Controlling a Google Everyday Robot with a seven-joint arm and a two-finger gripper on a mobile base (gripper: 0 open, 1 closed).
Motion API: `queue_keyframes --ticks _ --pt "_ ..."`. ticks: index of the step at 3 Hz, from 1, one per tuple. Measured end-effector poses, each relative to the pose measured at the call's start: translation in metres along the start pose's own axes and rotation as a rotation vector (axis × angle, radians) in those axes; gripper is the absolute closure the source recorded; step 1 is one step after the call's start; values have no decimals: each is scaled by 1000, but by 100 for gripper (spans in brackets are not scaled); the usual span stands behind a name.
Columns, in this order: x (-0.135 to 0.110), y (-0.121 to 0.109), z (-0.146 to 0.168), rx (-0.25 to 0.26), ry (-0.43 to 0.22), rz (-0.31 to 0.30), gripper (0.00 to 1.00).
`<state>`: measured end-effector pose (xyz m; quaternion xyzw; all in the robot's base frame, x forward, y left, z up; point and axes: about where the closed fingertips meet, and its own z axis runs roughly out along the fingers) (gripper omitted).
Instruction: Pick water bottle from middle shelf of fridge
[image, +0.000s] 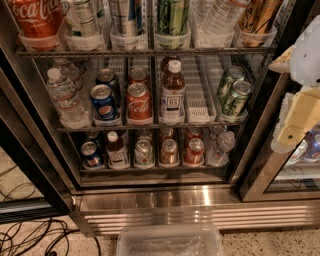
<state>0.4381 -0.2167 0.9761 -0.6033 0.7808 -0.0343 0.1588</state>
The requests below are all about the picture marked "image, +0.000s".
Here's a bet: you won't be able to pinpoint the clear water bottle behind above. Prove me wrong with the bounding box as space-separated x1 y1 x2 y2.
53 58 83 91

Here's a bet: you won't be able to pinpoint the green soda can rear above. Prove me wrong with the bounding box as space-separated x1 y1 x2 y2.
217 66 245 104

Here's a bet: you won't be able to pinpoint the brown tea bottle rear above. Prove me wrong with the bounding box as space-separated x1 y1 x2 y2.
160 56 181 73

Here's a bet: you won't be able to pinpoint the red coca-cola can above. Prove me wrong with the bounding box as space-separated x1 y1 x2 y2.
128 67 149 86
126 83 152 120

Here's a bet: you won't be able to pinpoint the black floor cables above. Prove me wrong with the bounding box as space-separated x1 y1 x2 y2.
0 163 102 256

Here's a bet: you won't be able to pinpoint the Pepsi can bottom shelf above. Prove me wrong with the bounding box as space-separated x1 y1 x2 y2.
81 141 104 167

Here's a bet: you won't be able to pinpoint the white empty shelf tray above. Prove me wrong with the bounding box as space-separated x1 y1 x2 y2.
182 56 216 124

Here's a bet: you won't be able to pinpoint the green soda can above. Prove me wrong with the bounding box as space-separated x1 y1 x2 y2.
222 81 252 116
217 66 245 104

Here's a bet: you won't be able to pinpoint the glass fridge door right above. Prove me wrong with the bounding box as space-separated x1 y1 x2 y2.
238 73 320 202

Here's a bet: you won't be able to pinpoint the green tall can top shelf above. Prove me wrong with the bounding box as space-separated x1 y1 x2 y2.
157 0 189 36

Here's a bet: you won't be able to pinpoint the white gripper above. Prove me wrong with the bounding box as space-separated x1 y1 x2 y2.
269 15 320 148

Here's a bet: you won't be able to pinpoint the dark Pepsi can rear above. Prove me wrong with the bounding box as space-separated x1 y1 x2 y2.
95 68 121 107

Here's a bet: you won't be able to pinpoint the silver green can bottom shelf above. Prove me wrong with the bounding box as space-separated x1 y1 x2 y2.
134 140 153 165

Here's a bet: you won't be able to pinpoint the blue Pepsi can front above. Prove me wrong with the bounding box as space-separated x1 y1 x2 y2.
90 84 118 121

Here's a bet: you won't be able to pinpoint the clear water bottle front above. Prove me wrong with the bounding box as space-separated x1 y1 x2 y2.
47 68 90 129

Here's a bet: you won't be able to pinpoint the green soda can front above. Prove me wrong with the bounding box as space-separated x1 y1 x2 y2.
222 81 252 116

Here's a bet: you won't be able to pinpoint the cans behind glass door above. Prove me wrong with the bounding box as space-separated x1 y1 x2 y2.
287 130 320 165

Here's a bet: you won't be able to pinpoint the gold tall can top shelf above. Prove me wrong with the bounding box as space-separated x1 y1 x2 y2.
238 0 283 47

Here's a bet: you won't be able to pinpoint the orange can bottom shelf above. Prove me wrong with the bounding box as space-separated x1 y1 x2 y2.
160 139 178 164

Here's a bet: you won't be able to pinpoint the silver blue tall can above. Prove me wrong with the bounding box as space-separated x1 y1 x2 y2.
108 0 143 37

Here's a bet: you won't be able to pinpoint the red Coca-Cola can front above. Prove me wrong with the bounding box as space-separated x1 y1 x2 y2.
126 83 152 120

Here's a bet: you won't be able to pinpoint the small tea bottle bottom shelf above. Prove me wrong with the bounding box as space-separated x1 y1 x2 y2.
106 131 129 168

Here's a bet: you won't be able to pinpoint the brown tea bottle white cap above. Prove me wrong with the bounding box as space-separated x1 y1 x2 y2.
160 60 185 124

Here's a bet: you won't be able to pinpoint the clear plastic bin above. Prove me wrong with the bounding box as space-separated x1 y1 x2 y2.
116 224 225 256

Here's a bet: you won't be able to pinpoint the stainless fridge base grille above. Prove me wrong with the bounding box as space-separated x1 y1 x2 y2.
70 186 320 237

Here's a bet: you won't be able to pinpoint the large Coca-Cola bottle top shelf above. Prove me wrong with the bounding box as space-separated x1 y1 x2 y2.
7 0 63 51

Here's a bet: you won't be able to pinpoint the water bottle bottom shelf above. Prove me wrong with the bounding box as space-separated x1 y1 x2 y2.
207 131 235 167

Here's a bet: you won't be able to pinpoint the red can bottom shelf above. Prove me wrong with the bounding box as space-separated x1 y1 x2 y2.
184 138 205 164

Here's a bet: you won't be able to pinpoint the red Coca-Cola can rear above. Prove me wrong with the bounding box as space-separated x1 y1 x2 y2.
128 67 149 86

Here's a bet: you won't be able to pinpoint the clear water bottle top shelf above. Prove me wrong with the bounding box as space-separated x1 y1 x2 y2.
201 0 251 35

